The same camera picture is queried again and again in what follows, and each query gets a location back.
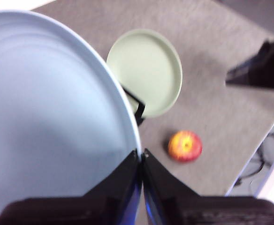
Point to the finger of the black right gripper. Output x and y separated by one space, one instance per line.
261 68

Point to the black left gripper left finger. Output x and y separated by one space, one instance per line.
108 197

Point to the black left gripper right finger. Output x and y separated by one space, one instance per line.
174 199

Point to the green round plate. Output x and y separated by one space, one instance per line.
146 70

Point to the black plate rack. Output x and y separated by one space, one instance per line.
139 109

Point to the red apple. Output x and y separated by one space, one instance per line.
185 146

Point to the blue round plate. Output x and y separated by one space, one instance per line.
47 98

